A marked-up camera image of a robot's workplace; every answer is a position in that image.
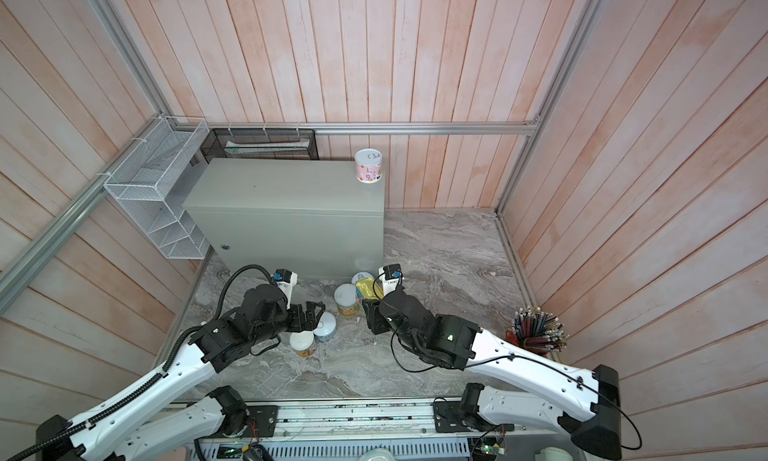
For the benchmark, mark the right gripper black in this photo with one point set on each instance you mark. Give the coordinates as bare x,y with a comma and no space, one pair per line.
375,314

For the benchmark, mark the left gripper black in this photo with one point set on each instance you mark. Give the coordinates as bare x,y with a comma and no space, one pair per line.
311,322

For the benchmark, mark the gold rectangular sardine tin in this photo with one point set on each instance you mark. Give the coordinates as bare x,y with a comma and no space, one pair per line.
368,289

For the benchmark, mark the pink can front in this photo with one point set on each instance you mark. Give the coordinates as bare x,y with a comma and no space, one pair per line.
368,165

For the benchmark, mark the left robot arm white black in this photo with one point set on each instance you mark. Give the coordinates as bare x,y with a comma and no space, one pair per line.
107,431

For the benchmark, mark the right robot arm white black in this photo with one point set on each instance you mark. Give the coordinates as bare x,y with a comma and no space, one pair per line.
582,404

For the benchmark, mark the blue labelled can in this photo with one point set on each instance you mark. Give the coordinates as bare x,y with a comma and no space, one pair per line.
326,328

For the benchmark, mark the amber jar white lid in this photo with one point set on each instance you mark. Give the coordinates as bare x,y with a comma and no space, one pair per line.
303,343

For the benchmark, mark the yellow can plastic lid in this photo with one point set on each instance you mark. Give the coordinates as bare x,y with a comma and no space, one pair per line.
346,300

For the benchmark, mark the teal labelled can near cabinet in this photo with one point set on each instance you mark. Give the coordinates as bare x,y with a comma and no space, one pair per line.
360,276

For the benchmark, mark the grey metal cabinet box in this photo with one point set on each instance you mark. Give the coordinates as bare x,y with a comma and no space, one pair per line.
314,218

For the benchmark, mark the red pencil holder cup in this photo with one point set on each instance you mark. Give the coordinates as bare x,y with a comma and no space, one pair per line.
537,331

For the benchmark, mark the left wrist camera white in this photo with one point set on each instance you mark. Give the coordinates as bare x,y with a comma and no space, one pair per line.
286,280

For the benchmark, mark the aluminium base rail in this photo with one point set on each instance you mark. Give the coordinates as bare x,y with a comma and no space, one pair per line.
348,419

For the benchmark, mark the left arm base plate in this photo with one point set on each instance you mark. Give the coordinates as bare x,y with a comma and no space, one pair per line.
250,421

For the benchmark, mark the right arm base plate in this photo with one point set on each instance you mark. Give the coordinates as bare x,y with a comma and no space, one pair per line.
450,418

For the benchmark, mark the black wire mesh basket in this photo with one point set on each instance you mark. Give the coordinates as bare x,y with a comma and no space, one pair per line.
260,143

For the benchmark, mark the white wire mesh shelf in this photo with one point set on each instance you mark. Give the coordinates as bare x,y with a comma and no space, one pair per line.
151,183

